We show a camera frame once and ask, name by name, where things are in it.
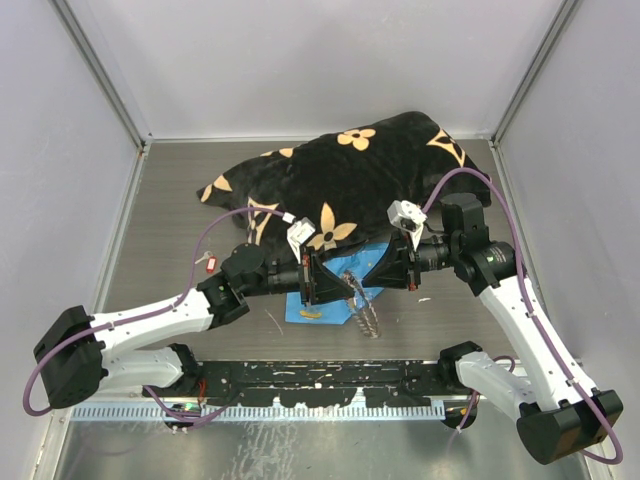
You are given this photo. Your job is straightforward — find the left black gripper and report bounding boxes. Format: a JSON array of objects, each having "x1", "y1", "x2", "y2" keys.
[{"x1": 241, "y1": 246, "x2": 355, "y2": 307}]

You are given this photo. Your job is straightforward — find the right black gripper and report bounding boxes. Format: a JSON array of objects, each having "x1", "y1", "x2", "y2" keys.
[{"x1": 362, "y1": 224, "x2": 460, "y2": 291}]

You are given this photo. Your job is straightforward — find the large metal keyring with rings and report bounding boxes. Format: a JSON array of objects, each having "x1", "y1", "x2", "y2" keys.
[{"x1": 342, "y1": 270, "x2": 381, "y2": 339}]

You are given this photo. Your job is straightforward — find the red key tag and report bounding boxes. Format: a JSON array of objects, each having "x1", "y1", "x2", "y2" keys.
[{"x1": 194, "y1": 251, "x2": 218, "y2": 275}]

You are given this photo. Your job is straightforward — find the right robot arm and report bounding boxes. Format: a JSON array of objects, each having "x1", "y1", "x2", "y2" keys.
[{"x1": 363, "y1": 193, "x2": 623, "y2": 465}]

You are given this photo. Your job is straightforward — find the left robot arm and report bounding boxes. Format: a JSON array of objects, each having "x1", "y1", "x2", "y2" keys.
[{"x1": 34, "y1": 243, "x2": 354, "y2": 409}]

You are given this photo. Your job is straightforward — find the blue cartoon print cloth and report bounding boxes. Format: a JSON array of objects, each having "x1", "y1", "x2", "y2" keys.
[{"x1": 285, "y1": 243, "x2": 387, "y2": 325}]

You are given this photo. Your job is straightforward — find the black floral plush pillow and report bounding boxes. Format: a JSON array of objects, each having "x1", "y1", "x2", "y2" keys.
[{"x1": 196, "y1": 111, "x2": 475, "y2": 263}]

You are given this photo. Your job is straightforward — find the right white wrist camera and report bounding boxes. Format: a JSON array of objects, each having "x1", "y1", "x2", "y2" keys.
[{"x1": 387, "y1": 200, "x2": 427, "y2": 250}]

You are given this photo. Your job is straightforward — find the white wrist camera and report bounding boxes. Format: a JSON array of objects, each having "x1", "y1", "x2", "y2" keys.
[
  {"x1": 287, "y1": 217, "x2": 316, "y2": 263},
  {"x1": 387, "y1": 200, "x2": 427, "y2": 250}
]

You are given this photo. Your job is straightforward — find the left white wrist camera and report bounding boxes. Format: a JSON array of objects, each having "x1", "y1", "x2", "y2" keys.
[{"x1": 287, "y1": 217, "x2": 316, "y2": 263}]

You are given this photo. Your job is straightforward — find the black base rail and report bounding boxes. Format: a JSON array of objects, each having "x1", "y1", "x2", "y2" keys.
[{"x1": 153, "y1": 360, "x2": 471, "y2": 408}]

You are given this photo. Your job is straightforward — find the white slotted cable duct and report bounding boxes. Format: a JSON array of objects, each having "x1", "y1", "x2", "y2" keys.
[{"x1": 70, "y1": 400, "x2": 445, "y2": 422}]

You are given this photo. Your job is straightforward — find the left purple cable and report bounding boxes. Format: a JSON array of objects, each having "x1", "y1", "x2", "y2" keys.
[{"x1": 22, "y1": 207, "x2": 296, "y2": 431}]

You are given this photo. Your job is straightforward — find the purple cable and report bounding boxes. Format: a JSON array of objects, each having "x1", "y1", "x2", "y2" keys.
[
  {"x1": 422, "y1": 168, "x2": 626, "y2": 464},
  {"x1": 22, "y1": 207, "x2": 296, "y2": 431}
]

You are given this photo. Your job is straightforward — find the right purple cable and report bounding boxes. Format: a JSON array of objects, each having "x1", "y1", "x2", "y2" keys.
[{"x1": 422, "y1": 168, "x2": 626, "y2": 464}]

